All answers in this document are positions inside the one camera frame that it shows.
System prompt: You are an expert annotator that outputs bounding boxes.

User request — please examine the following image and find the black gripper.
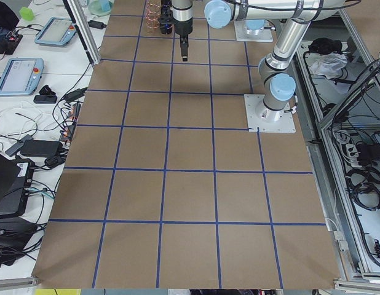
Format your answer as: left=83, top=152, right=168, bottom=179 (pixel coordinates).
left=174, top=18, right=193, bottom=61

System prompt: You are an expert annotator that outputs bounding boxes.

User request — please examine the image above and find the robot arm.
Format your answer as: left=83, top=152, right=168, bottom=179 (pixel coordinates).
left=204, top=1, right=308, bottom=122

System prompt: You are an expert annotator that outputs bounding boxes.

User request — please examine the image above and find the glass bowl with blue sponge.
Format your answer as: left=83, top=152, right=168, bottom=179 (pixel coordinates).
left=88, top=0, right=114, bottom=17

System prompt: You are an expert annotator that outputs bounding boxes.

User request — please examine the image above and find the blue teach pendant far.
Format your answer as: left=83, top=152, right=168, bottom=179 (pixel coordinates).
left=34, top=17, right=76, bottom=47

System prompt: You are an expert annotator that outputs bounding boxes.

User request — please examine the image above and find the blue teach pendant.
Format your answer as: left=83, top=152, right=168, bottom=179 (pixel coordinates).
left=34, top=17, right=76, bottom=47
left=0, top=58, right=44, bottom=96

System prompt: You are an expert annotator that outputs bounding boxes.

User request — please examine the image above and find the crumpled white cloth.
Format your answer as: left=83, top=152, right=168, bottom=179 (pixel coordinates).
left=309, top=53, right=347, bottom=79

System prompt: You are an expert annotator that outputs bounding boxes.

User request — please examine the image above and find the green plastic object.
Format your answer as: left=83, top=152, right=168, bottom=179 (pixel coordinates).
left=19, top=7, right=34, bottom=21

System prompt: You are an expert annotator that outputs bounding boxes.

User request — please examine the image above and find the blue teach pendant near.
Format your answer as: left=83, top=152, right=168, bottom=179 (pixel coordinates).
left=0, top=58, right=44, bottom=96

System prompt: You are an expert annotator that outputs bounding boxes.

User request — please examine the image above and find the black power adapter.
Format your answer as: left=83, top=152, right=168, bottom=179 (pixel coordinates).
left=20, top=140, right=62, bottom=157

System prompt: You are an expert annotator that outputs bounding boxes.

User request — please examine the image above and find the black laptop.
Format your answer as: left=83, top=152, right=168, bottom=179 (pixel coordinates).
left=0, top=154, right=34, bottom=218

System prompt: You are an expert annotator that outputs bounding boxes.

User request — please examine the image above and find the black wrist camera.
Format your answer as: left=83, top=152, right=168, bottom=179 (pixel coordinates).
left=159, top=0, right=173, bottom=34

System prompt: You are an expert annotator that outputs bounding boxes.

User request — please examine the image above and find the copper wire wine basket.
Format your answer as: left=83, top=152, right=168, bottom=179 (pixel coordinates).
left=144, top=0, right=160, bottom=32

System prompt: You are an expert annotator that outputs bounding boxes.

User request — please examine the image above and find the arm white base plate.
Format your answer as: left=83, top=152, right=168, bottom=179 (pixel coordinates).
left=244, top=94, right=296, bottom=133
left=234, top=20, right=275, bottom=42

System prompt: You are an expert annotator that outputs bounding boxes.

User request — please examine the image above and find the aluminium frame post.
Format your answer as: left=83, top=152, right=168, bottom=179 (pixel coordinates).
left=63, top=0, right=101, bottom=66

